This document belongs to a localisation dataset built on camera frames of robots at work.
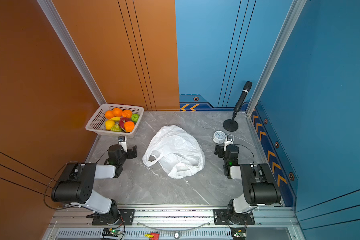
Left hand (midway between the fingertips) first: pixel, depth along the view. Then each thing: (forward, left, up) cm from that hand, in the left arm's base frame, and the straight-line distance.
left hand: (128, 144), depth 95 cm
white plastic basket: (+18, +28, 0) cm, 33 cm away
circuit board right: (-45, -63, -6) cm, 77 cm away
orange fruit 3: (+25, +6, +3) cm, 26 cm away
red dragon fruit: (+17, +8, +4) cm, 19 cm away
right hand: (0, -62, +1) cm, 62 cm away
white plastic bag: (-8, -32, +7) cm, 33 cm away
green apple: (+22, +1, +2) cm, 23 cm away
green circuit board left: (-45, -3, -6) cm, 46 cm away
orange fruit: (+25, +21, +1) cm, 33 cm away
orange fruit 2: (+26, +14, +4) cm, 29 cm away
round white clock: (+7, -59, 0) cm, 60 cm away
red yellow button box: (-47, -23, -3) cm, 52 cm away
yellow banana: (+24, +16, -1) cm, 29 cm away
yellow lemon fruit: (+16, +18, +1) cm, 24 cm away
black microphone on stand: (+21, -72, -4) cm, 75 cm away
